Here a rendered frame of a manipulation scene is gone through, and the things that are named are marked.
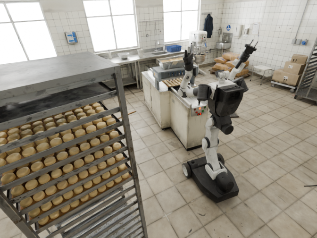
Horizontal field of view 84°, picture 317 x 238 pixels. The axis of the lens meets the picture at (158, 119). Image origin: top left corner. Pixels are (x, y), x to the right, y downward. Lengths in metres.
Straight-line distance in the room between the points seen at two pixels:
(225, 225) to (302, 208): 0.96
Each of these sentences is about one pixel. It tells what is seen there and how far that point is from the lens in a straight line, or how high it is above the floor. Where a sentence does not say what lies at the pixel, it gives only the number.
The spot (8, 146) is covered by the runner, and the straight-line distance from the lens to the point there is 0.92.
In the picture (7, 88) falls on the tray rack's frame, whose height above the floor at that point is 1.82.
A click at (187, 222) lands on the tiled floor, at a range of 2.29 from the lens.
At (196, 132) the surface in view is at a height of 0.37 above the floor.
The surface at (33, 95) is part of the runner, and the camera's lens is 0.83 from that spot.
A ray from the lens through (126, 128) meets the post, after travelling 0.98.
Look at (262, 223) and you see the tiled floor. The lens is 2.49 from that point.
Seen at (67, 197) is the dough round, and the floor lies 1.15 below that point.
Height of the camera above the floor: 2.02
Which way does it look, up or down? 32 degrees down
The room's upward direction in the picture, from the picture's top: 3 degrees counter-clockwise
